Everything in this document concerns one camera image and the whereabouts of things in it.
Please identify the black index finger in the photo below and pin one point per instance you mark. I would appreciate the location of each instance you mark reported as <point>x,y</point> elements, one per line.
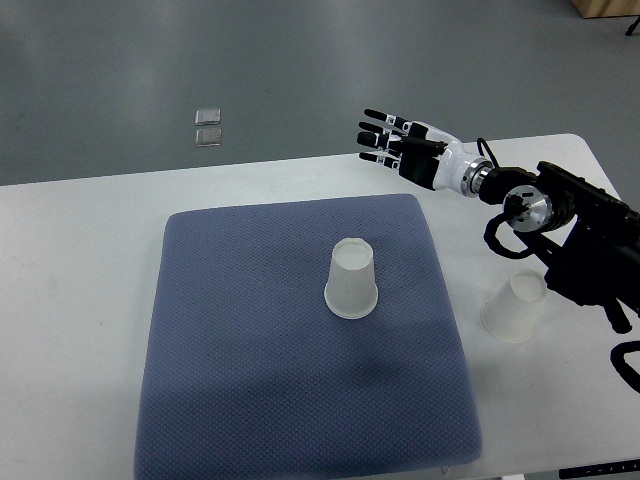
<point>393,120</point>

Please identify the wooden box corner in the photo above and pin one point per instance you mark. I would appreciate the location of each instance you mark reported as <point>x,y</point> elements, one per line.
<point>592,9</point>

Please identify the blue fabric mat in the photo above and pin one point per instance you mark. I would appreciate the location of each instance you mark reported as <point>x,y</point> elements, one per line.
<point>249,375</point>

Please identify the white paper cup on mat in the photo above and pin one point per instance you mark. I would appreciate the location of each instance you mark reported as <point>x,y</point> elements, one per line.
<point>351,291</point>

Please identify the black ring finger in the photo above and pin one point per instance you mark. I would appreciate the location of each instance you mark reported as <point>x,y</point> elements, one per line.
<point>380,141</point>

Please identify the black tripod leg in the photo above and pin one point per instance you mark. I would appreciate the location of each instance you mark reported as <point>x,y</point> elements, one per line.
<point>631,29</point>

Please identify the white paper cup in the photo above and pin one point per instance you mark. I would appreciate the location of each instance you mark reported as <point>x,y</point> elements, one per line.
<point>511,313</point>
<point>351,291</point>

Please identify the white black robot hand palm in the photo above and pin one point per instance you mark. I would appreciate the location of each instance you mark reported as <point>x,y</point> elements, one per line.
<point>456,169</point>

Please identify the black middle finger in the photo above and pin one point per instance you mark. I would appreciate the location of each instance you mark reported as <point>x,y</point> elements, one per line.
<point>367,128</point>

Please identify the lower floor socket plate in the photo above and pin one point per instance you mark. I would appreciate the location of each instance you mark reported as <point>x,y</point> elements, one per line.
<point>208,137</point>

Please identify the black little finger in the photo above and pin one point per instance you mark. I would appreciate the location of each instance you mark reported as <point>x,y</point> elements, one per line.
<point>383,160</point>

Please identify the black thumb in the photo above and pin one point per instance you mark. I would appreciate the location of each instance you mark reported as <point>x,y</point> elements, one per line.
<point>422,145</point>

